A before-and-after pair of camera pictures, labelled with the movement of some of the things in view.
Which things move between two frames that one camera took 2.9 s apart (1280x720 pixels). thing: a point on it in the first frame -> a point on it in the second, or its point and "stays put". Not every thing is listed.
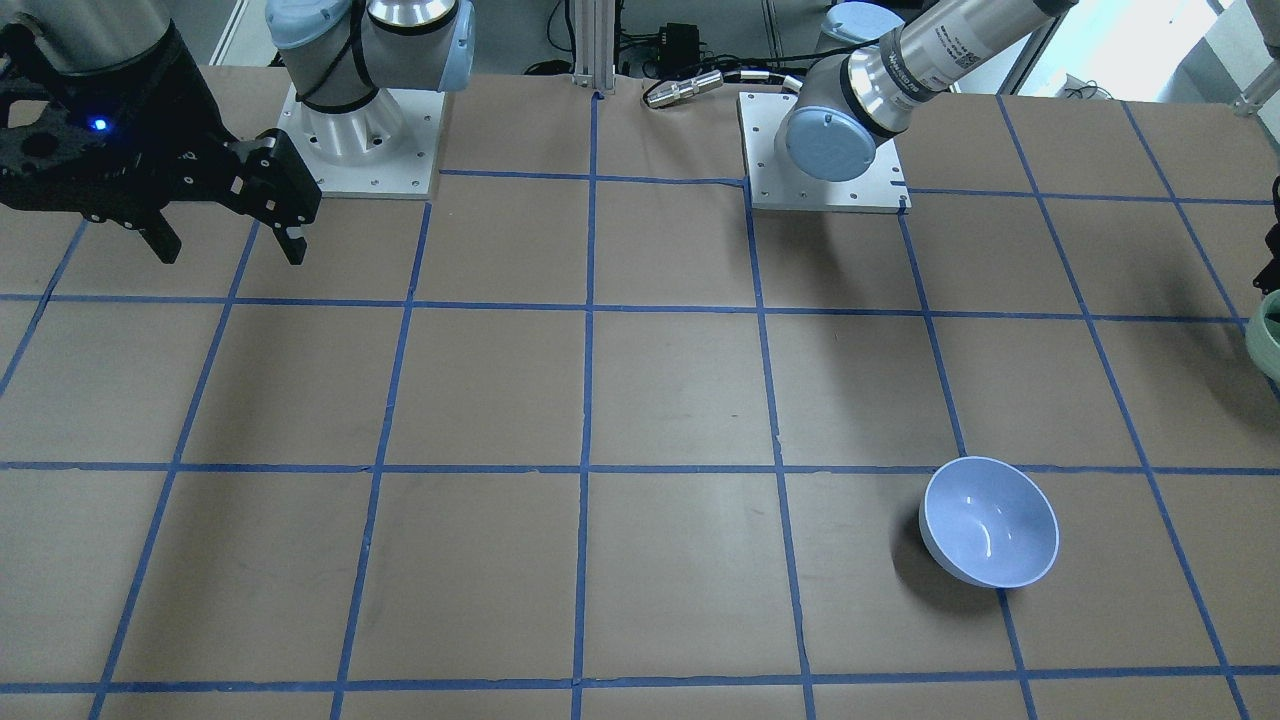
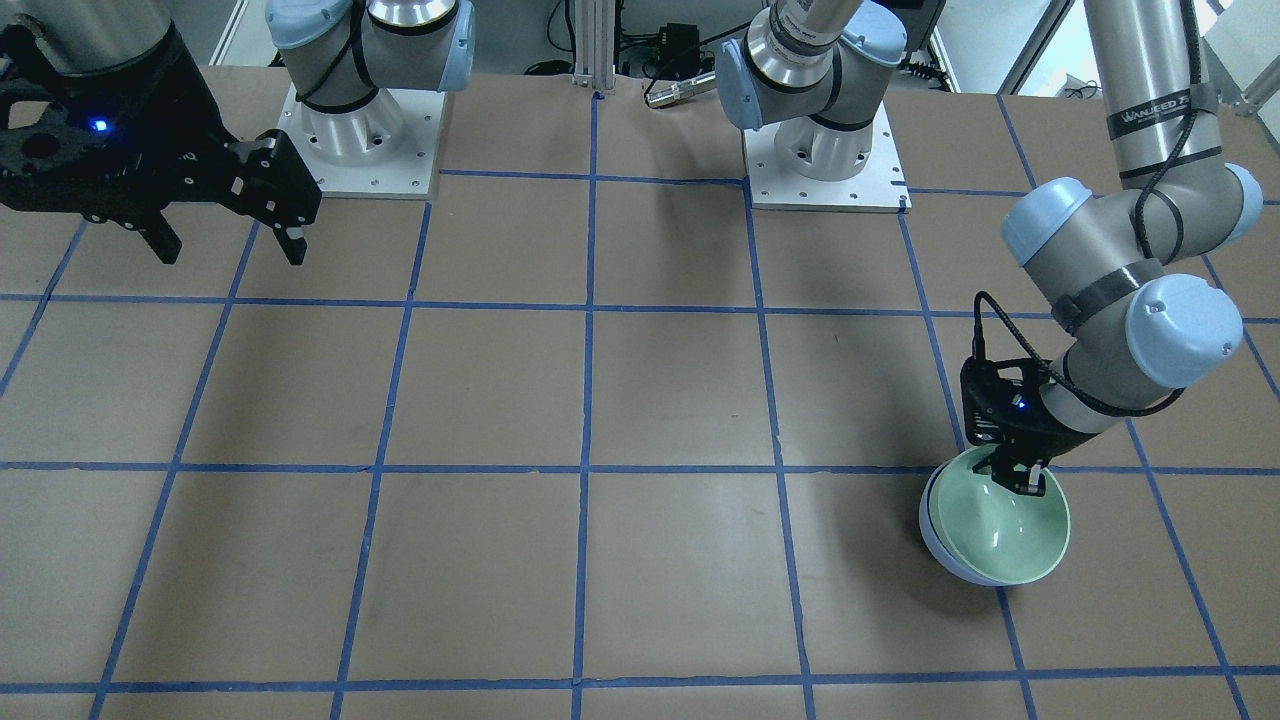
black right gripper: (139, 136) stays put
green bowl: (1263, 347) -> (1005, 538)
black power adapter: (681, 51) stays put
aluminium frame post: (594, 44) stays put
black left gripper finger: (1268, 279) -> (1006, 418)
